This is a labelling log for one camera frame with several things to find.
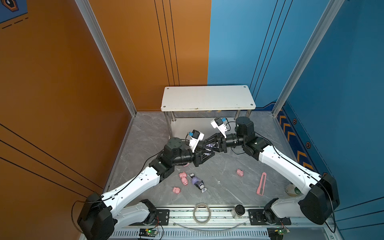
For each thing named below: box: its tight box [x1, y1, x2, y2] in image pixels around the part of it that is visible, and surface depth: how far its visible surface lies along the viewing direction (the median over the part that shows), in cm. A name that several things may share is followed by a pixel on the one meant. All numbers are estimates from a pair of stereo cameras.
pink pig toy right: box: [236, 168, 244, 177], surface depth 88 cm
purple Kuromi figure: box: [190, 173, 201, 185], surface depth 86 cm
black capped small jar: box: [230, 204, 245, 219], surface depth 70 cm
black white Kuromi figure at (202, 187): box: [198, 182, 208, 193], surface depth 82 cm
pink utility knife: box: [256, 172, 267, 196], surface depth 84 cm
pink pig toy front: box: [172, 186, 181, 195], surface depth 82 cm
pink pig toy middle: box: [178, 171, 187, 179], surface depth 87 cm
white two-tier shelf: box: [160, 85, 256, 139], surface depth 83 cm
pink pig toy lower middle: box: [181, 177, 189, 186], surface depth 86 cm
